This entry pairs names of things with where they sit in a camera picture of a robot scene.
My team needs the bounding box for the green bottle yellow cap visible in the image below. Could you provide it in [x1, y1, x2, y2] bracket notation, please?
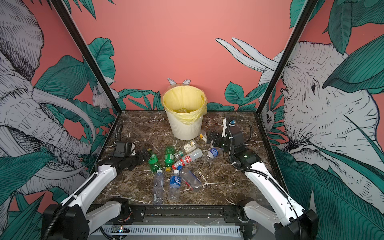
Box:
[147, 149, 162, 173]

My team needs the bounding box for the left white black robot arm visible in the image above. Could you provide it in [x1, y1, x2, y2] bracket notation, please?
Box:
[41, 149, 150, 240]

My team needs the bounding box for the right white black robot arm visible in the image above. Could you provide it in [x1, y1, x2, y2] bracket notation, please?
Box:
[205, 131, 319, 240]

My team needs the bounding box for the white ribbed plastic bin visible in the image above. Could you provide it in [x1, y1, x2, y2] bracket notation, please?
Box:
[166, 111, 203, 141]

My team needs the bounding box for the yellow plastic bin liner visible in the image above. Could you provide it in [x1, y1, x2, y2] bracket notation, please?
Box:
[162, 85, 208, 125]

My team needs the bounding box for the clear bottle orange label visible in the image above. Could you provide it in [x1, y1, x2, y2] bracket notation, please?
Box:
[199, 130, 207, 143]

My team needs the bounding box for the clear bottle red label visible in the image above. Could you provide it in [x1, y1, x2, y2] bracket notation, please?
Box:
[172, 149, 203, 170]

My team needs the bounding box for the green bottle green label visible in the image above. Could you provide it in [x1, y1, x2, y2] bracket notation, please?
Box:
[165, 146, 176, 172]

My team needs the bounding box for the small clear bottle cream label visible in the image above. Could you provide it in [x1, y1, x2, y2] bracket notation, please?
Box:
[174, 140, 199, 160]

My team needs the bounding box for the clear bottle white cap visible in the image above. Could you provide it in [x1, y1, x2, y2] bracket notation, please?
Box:
[153, 169, 164, 205]

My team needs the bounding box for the blue label bottle white cap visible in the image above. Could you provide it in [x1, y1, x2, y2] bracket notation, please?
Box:
[169, 170, 182, 202]

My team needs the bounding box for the crushed clear bottle blue cap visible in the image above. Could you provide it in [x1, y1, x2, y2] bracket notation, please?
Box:
[177, 166, 203, 192]

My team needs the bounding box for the white perforated vent strip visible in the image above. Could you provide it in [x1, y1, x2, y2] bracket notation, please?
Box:
[104, 225, 242, 237]

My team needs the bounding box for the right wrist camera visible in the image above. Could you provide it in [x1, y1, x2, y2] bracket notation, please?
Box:
[222, 118, 244, 139]

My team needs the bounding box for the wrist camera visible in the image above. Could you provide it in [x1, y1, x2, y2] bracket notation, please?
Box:
[222, 118, 244, 139]
[113, 141, 135, 159]

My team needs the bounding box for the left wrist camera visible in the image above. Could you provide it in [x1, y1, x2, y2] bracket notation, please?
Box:
[113, 141, 135, 159]

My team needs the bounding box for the black front rail frame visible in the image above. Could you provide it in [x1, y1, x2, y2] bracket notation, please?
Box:
[89, 204, 259, 224]

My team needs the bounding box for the right black corner post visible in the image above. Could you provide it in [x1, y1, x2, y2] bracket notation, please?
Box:
[256, 0, 318, 117]

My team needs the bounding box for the black corner post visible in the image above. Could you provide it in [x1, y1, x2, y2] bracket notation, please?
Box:
[50, 0, 123, 115]
[256, 0, 318, 117]

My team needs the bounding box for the left black corner post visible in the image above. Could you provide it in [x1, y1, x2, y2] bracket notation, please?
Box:
[50, 0, 123, 115]

